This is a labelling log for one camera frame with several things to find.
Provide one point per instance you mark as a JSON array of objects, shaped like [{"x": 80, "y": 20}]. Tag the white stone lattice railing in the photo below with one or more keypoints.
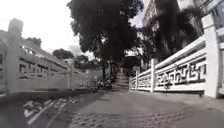
[
  {"x": 212, "y": 63},
  {"x": 13, "y": 66}
]

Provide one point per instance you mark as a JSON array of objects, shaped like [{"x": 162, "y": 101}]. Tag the tall building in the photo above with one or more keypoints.
[{"x": 151, "y": 11}]

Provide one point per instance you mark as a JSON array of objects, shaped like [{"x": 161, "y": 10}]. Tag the row of trees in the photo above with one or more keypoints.
[{"x": 173, "y": 36}]

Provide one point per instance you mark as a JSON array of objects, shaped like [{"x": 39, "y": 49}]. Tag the grey paved path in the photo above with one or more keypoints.
[{"x": 133, "y": 110}]

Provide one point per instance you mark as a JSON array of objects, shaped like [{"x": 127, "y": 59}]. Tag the large dark tree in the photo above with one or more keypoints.
[{"x": 103, "y": 30}]

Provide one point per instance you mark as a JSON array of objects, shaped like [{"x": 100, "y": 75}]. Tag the distant trees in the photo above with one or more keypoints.
[{"x": 62, "y": 53}]

